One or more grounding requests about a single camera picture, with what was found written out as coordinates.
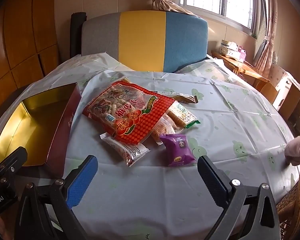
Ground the tissue box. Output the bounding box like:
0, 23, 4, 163
219, 40, 240, 60

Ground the white cloud pattern tablecloth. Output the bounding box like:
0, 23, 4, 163
0, 53, 299, 239

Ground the green cracker packet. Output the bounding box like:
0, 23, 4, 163
167, 101, 200, 128

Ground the wooden side table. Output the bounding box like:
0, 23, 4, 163
211, 50, 269, 92

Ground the cardboard box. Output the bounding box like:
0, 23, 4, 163
261, 64, 300, 121

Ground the brown snack bar packet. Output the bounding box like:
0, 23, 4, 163
158, 91, 198, 103

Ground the wicker chair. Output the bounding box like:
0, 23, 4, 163
276, 175, 300, 239

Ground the grey yellow blue chair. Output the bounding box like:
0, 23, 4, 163
70, 10, 208, 73

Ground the clear orange cake packet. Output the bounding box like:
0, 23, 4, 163
151, 114, 183, 145

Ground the pink small box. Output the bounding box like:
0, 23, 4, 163
238, 46, 246, 63

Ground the white red snack packet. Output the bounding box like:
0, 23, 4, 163
100, 133, 150, 167

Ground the purple snack packet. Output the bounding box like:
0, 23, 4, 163
159, 134, 196, 167

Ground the gold red tin box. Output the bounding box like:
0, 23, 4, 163
0, 83, 81, 179

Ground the large red snack bag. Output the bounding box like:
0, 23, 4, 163
83, 80, 175, 145

